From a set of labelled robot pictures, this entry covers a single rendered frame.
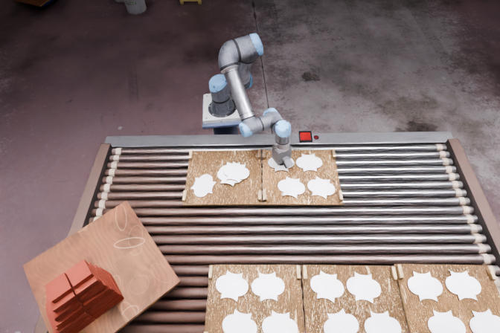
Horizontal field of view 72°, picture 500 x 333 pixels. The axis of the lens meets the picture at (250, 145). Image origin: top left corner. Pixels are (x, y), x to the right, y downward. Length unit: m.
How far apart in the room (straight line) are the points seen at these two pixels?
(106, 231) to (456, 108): 3.34
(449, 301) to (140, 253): 1.34
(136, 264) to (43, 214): 1.80
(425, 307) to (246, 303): 0.75
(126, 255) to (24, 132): 2.60
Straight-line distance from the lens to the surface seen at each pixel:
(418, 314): 1.73
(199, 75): 3.94
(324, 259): 1.71
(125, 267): 1.65
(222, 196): 1.82
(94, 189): 2.02
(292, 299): 1.62
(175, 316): 1.66
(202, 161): 1.96
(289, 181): 1.85
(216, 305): 1.62
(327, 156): 1.98
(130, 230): 1.72
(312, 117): 3.45
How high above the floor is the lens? 2.51
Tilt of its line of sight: 52 degrees down
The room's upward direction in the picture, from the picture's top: 3 degrees counter-clockwise
